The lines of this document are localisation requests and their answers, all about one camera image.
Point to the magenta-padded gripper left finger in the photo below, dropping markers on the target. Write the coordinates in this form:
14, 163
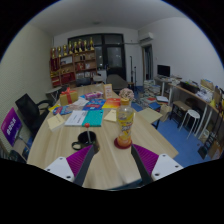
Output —
60, 166

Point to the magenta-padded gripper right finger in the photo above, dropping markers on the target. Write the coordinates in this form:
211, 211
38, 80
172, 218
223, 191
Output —
165, 165

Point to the orange-capped yellow drink bottle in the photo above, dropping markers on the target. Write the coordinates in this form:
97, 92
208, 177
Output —
125, 125

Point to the black mug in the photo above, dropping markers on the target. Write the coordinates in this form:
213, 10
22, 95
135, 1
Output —
83, 140

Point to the pale yellow notepad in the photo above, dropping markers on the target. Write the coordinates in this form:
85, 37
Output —
110, 115
55, 121

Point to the red-tipped stick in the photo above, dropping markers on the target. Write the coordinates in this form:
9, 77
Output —
87, 125

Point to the white book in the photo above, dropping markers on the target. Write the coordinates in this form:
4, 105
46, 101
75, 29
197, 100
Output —
76, 118

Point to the small wooden side table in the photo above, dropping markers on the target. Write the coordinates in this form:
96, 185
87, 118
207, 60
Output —
150, 115

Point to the white round stool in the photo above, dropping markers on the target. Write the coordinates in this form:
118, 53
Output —
190, 114

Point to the teal book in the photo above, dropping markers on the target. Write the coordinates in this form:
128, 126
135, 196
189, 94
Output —
93, 118

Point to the purple sign board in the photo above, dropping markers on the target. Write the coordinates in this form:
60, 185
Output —
11, 126

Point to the black office chair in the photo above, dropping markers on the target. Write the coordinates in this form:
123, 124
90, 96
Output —
28, 110

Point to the yellow gift box red ribbon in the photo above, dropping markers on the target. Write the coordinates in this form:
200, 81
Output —
68, 97

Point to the potted dried flowers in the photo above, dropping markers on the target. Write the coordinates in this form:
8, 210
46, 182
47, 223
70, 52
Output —
126, 93

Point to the orange card stand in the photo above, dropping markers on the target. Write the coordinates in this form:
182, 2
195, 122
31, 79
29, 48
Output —
107, 91

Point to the black computer monitor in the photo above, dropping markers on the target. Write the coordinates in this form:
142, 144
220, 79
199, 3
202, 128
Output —
163, 70

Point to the wooden shelf unit with trophies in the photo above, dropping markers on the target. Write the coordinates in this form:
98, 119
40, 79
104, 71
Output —
73, 63

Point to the white air conditioner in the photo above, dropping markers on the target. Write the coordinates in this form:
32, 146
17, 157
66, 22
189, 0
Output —
146, 37

